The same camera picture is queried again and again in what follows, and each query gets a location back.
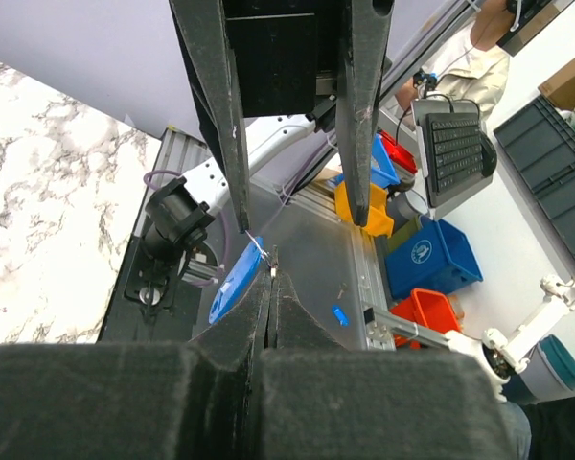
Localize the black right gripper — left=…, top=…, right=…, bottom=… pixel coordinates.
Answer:
left=170, top=0, right=393, bottom=232

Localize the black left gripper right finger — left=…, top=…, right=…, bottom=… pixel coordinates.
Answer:
left=256, top=271, right=512, bottom=459

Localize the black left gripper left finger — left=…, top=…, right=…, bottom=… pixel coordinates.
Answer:
left=0, top=273, right=272, bottom=459

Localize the blue key tag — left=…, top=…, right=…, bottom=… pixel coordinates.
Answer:
left=208, top=236, right=265, bottom=325

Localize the silver keyring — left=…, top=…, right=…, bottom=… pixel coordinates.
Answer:
left=245, top=230, right=273, bottom=268

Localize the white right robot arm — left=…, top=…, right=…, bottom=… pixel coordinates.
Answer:
left=144, top=1, right=394, bottom=264

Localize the orange plastic bin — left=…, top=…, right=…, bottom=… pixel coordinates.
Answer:
left=389, top=288, right=462, bottom=334

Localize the blue plastic bin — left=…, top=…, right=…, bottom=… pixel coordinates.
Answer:
left=371, top=134, right=401, bottom=189

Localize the red plastic bin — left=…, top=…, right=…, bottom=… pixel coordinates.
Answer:
left=379, top=130, right=418, bottom=174

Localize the person in beige shirt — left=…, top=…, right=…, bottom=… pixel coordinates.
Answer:
left=422, top=0, right=525, bottom=121

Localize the blue storage crate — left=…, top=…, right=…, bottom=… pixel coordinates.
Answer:
left=385, top=219, right=483, bottom=300

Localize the yellow plastic bin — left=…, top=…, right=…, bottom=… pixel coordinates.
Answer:
left=333, top=180, right=395, bottom=239

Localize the grey keyboard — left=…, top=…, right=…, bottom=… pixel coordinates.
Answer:
left=411, top=96, right=497, bottom=216

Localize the dark grey tray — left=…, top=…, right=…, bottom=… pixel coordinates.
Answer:
left=494, top=95, right=575, bottom=261

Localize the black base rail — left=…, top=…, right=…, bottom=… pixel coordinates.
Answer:
left=98, top=236, right=219, bottom=343

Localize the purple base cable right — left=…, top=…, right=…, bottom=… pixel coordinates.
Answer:
left=143, top=167, right=234, bottom=288

